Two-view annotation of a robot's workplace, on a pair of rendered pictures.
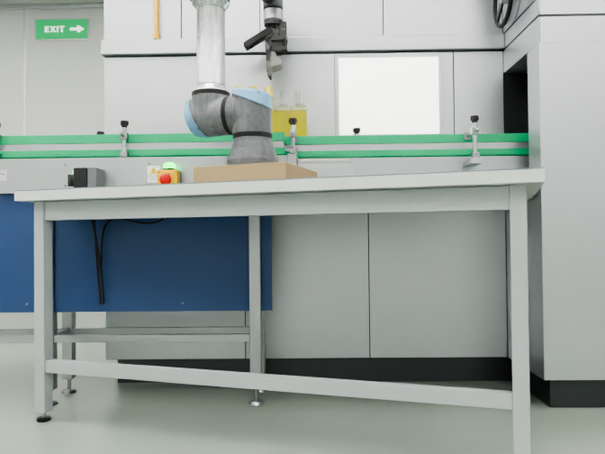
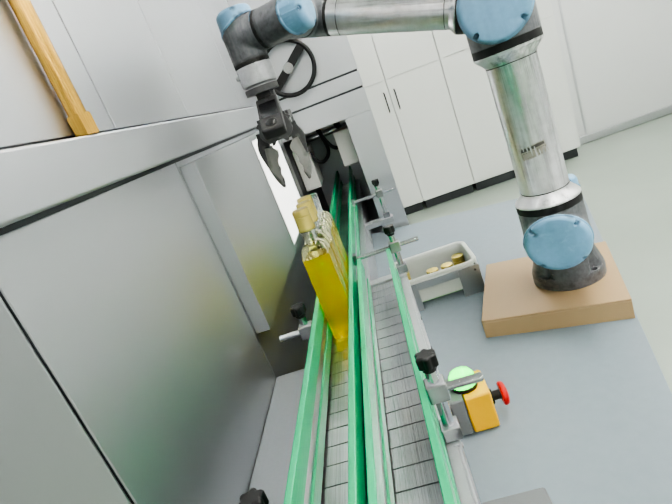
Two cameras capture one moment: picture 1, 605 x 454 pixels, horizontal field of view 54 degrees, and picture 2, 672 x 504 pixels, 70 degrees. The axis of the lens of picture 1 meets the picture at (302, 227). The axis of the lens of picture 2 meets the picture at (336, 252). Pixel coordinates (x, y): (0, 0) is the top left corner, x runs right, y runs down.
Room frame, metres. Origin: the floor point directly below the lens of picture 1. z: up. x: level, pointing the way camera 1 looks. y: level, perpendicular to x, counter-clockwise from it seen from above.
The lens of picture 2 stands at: (2.10, 1.16, 1.34)
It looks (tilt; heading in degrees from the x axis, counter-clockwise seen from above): 17 degrees down; 277
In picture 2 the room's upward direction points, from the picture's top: 21 degrees counter-clockwise
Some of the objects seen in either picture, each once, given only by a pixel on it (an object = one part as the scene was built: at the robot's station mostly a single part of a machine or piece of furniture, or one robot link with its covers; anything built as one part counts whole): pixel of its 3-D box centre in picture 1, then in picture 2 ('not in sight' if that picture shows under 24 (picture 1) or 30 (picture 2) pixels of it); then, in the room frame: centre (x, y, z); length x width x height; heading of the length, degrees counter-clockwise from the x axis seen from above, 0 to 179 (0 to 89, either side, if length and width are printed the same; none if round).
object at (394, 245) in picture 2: (293, 137); (386, 251); (2.12, 0.03, 0.95); 0.17 x 0.03 x 0.12; 179
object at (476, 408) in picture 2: (169, 181); (471, 402); (2.06, 0.46, 0.79); 0.07 x 0.07 x 0.07; 89
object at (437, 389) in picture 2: (121, 138); (456, 391); (2.08, 0.63, 0.94); 0.07 x 0.04 x 0.13; 179
